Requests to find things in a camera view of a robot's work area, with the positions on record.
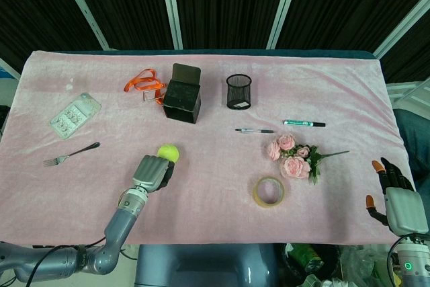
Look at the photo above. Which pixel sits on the beige tape roll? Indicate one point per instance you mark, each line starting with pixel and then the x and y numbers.
pixel 268 191

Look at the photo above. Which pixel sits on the silver metal fork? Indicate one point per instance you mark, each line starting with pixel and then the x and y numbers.
pixel 70 155

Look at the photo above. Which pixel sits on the black mesh pen holder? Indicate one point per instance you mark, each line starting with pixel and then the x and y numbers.
pixel 238 92

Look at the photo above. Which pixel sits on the grey robot torso base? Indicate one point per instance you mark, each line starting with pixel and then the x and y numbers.
pixel 205 265

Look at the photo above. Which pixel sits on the clear plastic blister pack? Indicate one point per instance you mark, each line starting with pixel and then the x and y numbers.
pixel 74 115

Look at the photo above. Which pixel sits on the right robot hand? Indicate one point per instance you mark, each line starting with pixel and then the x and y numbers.
pixel 401 204

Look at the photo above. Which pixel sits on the green whiteboard marker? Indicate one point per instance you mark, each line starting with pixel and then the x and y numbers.
pixel 304 123

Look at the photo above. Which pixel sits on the black open box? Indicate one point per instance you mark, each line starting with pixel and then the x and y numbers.
pixel 182 96

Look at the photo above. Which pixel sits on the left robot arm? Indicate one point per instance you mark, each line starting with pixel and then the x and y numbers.
pixel 111 233

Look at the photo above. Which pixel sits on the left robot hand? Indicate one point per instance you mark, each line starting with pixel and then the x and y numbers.
pixel 152 172

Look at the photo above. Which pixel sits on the yellow tennis ball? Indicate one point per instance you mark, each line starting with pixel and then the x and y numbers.
pixel 168 153

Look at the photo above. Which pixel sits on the pink velvet tablecloth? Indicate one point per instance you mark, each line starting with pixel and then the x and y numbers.
pixel 215 139

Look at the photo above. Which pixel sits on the black ballpoint pen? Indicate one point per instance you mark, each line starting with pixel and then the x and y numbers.
pixel 254 130

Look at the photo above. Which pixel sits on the pink artificial rose bouquet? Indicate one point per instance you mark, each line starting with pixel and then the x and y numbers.
pixel 295 159

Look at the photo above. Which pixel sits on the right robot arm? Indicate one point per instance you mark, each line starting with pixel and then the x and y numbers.
pixel 411 260

